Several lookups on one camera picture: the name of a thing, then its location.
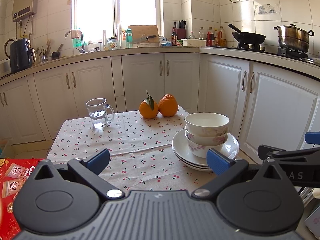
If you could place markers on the black gas stove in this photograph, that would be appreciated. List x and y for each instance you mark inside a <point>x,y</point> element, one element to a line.
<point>287,52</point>

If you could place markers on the glass mug with water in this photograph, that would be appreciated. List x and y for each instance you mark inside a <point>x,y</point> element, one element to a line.
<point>98,120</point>

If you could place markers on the blue plastic packaging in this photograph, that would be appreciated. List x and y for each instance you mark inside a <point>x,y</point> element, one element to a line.
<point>165,42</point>

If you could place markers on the steel cooking pot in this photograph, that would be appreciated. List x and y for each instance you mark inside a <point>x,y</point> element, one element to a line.
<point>292,38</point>

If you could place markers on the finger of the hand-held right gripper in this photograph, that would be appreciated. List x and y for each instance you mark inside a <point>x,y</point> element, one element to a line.
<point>270,151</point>
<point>313,138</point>

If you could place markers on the white plate fruit print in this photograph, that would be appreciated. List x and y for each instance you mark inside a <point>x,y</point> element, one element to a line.
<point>201,170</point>
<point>192,165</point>
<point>179,145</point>

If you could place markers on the black wok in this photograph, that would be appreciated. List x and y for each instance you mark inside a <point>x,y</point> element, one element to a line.
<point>250,38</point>

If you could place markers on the black air fryer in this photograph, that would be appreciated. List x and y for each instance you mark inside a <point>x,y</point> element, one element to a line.
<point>21,55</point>

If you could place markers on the red label bottle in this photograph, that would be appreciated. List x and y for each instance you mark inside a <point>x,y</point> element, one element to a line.
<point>210,37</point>

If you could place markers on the orange with green leaf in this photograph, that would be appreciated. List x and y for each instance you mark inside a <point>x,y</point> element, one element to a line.
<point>147,111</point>

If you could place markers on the wall water heater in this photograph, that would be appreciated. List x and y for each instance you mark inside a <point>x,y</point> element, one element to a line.
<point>25,0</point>

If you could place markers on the white kitchen cabinets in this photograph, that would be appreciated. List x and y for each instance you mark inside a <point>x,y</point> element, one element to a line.
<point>140,80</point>

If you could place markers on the person's right hand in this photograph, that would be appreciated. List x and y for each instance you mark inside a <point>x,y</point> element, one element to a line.
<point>316,193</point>

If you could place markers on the teal drinking bottle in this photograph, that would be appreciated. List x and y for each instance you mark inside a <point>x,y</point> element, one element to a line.
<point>129,38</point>

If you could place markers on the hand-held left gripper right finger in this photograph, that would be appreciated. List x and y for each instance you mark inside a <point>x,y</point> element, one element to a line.
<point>216,161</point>

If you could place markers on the cherry print tablecloth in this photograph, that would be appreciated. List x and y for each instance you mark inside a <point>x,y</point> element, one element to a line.
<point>140,135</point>

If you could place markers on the steel sink faucet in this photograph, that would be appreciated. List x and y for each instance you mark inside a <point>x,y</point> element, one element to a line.
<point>82,45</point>

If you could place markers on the wall sticker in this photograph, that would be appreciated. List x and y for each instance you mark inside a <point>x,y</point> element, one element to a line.
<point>267,9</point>

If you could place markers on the kitchen window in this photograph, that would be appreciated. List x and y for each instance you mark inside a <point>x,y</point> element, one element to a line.
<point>135,5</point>

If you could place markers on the glass jar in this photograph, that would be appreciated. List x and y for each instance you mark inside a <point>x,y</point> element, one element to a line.
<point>113,44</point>

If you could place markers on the small black saucepan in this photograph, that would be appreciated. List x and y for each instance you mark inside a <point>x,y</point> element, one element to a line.
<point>55,55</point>

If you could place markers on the dark sauce bottle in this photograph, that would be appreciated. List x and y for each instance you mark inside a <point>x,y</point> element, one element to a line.
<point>174,38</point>

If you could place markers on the utensil holder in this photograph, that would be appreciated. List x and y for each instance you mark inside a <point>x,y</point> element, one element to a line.
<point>42,58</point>

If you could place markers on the clear plastic bottle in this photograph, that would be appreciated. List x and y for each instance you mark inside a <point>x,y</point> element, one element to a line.
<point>201,33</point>

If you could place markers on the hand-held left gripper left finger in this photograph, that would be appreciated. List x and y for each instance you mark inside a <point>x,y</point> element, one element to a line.
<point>98,158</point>

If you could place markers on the yellow oil bottle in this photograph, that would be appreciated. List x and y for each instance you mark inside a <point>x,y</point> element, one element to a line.
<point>222,38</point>

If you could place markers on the white bowl pink floral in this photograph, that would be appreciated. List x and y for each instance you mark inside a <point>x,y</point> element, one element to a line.
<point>200,150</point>
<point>207,140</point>
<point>207,120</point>

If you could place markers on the bumpy orange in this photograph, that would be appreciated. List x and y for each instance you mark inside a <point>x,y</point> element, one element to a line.
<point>168,106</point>

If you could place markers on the white rice cooker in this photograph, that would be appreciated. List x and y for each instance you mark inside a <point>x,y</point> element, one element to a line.
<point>4,67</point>

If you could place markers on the green dish soap bottle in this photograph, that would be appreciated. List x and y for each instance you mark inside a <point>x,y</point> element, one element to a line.
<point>75,41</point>

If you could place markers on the dark red knife block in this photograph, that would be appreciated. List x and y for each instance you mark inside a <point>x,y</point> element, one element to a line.
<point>180,33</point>

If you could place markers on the wooden cutting board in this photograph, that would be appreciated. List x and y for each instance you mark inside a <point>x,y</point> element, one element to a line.
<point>142,31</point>

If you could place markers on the red printed carton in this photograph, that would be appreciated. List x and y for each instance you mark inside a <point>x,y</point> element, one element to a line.
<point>7,200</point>

